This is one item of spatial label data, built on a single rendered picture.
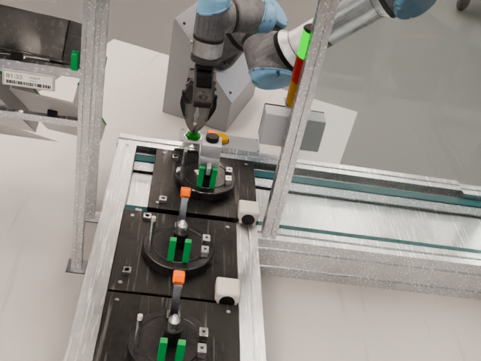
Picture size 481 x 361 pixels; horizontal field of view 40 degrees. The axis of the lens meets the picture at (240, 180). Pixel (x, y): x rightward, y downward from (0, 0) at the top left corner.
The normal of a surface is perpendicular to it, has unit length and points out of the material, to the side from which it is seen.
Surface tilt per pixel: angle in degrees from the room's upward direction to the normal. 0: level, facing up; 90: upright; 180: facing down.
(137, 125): 0
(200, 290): 0
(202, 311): 0
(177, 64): 90
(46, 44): 65
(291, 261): 90
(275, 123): 90
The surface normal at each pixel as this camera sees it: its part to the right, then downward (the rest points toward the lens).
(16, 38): -0.06, 0.14
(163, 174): 0.18, -0.81
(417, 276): 0.02, 0.57
